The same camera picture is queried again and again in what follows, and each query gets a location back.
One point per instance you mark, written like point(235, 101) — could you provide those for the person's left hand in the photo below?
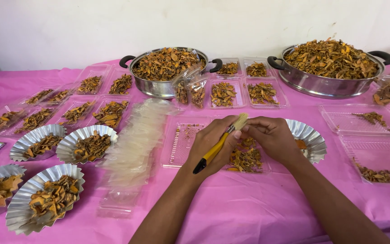
point(208, 145)

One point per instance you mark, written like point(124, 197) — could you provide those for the person's right fingers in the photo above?
point(257, 128)

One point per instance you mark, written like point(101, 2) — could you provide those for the orange turmeric piece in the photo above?
point(300, 144)

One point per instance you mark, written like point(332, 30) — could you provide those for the pink tablecloth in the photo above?
point(249, 206)

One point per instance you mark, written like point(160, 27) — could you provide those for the group of filled clear trays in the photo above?
point(76, 111)

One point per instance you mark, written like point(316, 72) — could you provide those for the turmeric heap in large pan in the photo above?
point(330, 59)

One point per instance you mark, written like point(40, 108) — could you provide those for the person's right hand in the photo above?
point(278, 139)

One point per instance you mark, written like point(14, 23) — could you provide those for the clear pouch filled with turmeric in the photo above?
point(181, 93)
point(198, 95)

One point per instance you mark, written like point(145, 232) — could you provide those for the pile of empty clear pouches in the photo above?
point(137, 145)

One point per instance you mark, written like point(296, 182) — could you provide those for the turmeric heap in small pan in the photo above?
point(163, 64)

